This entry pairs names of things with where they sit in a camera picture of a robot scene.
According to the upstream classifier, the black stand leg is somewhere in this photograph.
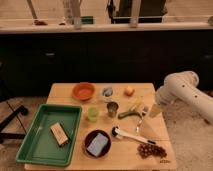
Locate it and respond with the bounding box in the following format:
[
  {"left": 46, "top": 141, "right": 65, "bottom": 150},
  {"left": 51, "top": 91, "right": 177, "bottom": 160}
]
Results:
[{"left": 0, "top": 105, "right": 29, "bottom": 144}]

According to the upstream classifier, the metal fork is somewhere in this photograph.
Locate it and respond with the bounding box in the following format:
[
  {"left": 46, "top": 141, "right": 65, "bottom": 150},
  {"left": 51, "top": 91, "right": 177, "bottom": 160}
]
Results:
[{"left": 136, "top": 106, "right": 149, "bottom": 133}]

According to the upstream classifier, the green plastic cup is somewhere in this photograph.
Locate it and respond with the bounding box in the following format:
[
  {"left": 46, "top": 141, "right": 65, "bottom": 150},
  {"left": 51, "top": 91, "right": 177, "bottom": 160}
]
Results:
[{"left": 87, "top": 107, "right": 99, "bottom": 122}]

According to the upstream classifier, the blue sponge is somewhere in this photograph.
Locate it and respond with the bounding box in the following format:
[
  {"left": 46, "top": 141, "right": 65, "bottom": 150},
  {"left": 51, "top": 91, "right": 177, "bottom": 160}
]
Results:
[{"left": 87, "top": 133, "right": 108, "bottom": 157}]

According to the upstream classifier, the red bowl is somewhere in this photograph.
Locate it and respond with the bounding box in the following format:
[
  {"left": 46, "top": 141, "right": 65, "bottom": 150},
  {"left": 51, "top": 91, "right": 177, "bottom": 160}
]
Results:
[{"left": 72, "top": 82, "right": 95, "bottom": 101}]

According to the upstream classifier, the green plastic tray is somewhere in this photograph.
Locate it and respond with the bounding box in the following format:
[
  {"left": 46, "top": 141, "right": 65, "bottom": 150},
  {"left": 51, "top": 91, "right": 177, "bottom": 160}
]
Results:
[{"left": 16, "top": 104, "right": 82, "bottom": 167}]

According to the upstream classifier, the dark bowl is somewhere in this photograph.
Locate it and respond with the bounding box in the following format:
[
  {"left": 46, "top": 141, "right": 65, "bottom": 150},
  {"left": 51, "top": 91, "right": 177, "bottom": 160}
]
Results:
[{"left": 84, "top": 130, "right": 111, "bottom": 158}]

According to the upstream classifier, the metal cup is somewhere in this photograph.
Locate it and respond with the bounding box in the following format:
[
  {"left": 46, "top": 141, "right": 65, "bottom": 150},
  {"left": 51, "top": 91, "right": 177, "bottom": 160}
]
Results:
[{"left": 107, "top": 102, "right": 119, "bottom": 117}]

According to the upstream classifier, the orange fruit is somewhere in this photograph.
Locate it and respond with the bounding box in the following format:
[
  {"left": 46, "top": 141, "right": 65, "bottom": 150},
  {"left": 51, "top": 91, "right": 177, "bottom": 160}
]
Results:
[{"left": 124, "top": 86, "right": 135, "bottom": 96}]

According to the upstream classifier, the bunch of grapes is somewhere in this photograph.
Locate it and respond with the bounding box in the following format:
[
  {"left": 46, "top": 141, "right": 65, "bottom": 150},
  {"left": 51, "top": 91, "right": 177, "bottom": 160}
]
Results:
[{"left": 137, "top": 144, "right": 167, "bottom": 158}]

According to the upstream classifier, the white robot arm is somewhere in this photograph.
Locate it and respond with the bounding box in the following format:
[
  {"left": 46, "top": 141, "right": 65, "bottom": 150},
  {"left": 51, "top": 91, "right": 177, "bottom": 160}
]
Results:
[{"left": 155, "top": 71, "right": 213, "bottom": 125}]

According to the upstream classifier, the wooden block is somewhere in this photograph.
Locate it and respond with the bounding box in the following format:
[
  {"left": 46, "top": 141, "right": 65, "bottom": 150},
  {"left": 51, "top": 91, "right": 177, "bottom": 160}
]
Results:
[{"left": 50, "top": 123, "right": 69, "bottom": 146}]

